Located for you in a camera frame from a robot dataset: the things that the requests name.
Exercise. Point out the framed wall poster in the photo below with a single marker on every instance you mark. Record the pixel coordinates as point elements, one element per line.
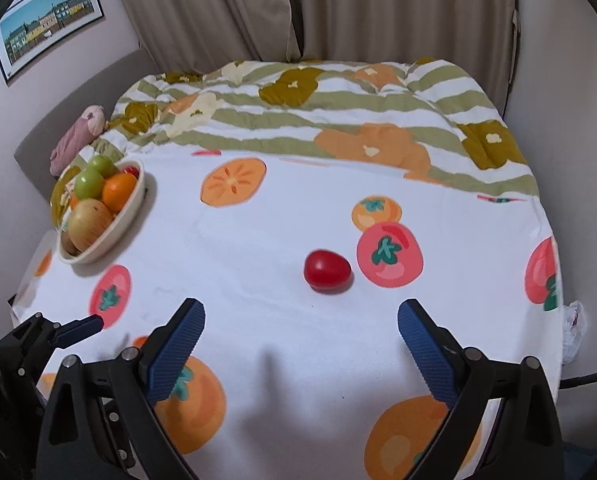
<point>46,22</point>

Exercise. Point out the brown kiwi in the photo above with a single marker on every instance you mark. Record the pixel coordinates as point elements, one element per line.
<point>69,243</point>

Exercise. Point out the beige curtain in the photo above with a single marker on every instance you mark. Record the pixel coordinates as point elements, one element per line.
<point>203,10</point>
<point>403,10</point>

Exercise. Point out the white fruit-print cloth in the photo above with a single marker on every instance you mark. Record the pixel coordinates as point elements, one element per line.
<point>278,220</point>

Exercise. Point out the red cherry tomato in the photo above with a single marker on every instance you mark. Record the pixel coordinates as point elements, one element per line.
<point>131,173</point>
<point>327,270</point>

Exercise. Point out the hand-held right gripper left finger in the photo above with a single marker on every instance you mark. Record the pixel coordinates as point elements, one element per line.
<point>176,355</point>

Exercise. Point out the orange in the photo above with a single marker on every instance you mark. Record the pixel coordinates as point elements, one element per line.
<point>120,191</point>

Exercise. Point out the cream printed bowl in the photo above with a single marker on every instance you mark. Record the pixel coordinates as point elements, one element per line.
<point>108,242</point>

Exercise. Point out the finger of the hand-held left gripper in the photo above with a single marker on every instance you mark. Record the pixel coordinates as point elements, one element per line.
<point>113,417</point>
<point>81,329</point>

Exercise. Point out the striped floral blanket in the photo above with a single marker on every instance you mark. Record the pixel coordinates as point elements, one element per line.
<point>328,105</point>

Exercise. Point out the grey sofa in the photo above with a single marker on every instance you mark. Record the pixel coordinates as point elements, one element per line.
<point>78,95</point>

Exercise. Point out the crumpled white plastic wrap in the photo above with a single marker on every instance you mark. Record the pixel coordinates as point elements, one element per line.
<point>575,330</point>

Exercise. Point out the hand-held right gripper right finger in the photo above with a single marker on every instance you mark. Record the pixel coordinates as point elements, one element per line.
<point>428,350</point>

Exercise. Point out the green apple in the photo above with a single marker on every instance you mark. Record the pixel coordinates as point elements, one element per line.
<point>102,165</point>
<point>89,183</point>

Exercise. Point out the yellow apple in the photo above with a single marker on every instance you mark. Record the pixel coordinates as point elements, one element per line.
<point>91,225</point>

